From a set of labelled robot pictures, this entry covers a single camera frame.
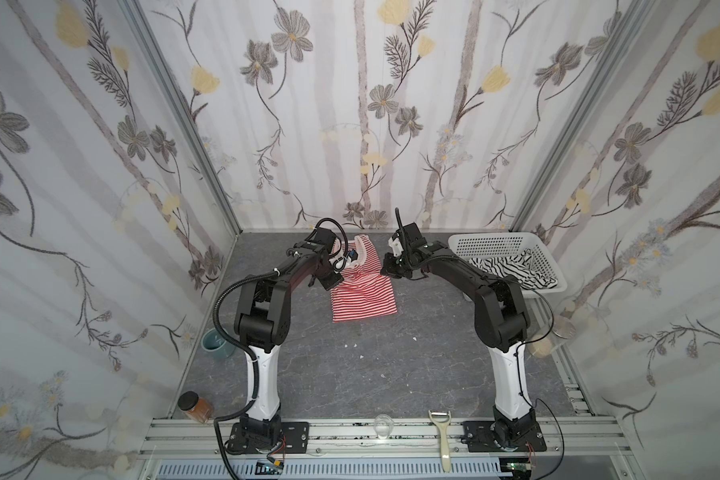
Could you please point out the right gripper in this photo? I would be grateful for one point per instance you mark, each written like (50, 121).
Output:
(393, 264)

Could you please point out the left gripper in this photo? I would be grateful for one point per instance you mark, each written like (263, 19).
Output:
(329, 276)

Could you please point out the red white striped tank top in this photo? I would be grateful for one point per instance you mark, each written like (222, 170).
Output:
(364, 292)

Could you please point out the black white striped tank top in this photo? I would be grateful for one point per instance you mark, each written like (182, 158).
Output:
(518, 266)

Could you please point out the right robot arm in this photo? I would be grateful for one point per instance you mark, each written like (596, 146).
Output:
(501, 323)

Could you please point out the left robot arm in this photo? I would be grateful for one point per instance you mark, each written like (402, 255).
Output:
(254, 314)

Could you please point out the white plastic basket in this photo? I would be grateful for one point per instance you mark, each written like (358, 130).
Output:
(485, 245)

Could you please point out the teal ceramic cup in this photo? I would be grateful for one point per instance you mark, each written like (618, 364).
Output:
(216, 347)

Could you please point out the clear glass cup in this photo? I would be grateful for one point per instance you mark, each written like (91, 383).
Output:
(383, 426)

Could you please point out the cream vegetable peeler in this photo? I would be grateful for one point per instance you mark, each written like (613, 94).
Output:
(442, 420)

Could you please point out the glass jar with lid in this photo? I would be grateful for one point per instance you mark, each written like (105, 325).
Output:
(549, 339)

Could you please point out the brown spice jar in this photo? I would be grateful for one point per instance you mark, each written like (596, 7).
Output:
(195, 407)

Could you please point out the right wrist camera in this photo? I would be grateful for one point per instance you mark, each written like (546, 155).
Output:
(396, 245)

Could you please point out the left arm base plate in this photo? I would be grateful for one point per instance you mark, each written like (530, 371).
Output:
(293, 439)

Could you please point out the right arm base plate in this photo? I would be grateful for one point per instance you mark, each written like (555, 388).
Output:
(486, 435)

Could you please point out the aluminium front rail frame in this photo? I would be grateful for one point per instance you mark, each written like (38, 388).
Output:
(577, 448)

